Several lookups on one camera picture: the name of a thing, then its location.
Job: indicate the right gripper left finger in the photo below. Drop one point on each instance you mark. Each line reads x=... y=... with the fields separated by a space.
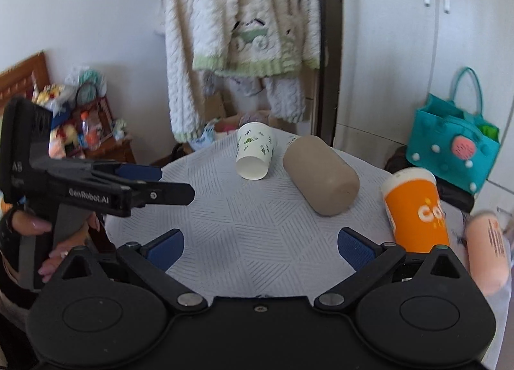
x=149 y=263

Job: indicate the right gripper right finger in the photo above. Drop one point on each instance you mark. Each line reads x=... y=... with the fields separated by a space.
x=372 y=264

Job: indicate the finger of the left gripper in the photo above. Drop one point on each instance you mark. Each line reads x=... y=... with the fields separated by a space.
x=162 y=194
x=127 y=171

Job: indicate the beige metal tumbler cup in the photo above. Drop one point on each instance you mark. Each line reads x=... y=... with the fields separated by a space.
x=326 y=181

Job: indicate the orange white paper cup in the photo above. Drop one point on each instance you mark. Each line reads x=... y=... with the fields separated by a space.
x=414 y=209

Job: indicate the white green-print paper cup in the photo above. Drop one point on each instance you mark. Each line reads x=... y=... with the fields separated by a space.
x=254 y=150

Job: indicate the person's left hand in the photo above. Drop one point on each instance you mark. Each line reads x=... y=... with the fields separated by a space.
x=29 y=225

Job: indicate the wooden side cabinet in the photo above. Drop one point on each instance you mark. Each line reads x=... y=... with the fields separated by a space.
x=109 y=150

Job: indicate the clear plastic water bottle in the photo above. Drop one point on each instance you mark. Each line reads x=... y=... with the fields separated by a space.
x=91 y=131

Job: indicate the red basket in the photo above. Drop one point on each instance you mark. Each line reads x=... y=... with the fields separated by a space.
x=87 y=99

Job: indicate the white fluffy robe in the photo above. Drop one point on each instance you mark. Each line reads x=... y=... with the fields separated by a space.
x=184 y=52

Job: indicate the white patterned tablecloth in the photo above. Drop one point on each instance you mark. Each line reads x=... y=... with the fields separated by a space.
x=252 y=239

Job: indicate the brown paper bag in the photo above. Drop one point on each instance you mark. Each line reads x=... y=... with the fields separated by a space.
x=215 y=114

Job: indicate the pink bottle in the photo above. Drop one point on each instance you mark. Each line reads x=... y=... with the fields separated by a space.
x=487 y=255

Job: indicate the teal felt handbag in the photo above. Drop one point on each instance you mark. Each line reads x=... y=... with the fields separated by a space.
x=455 y=145

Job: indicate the white green-trim fluffy pajama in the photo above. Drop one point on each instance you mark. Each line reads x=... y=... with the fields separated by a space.
x=271 y=40

